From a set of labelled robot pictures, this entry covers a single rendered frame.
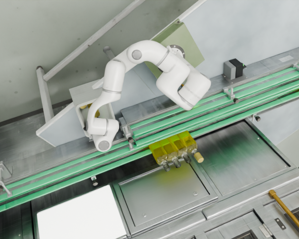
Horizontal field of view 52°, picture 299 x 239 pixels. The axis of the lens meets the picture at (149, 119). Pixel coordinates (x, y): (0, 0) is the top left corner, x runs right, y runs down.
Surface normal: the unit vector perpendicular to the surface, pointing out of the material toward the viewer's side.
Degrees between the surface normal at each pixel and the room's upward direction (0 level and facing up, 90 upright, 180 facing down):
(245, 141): 90
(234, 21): 0
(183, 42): 2
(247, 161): 90
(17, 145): 90
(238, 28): 0
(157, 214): 90
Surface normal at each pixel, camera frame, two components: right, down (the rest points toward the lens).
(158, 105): -0.14, -0.73
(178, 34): 0.39, 0.57
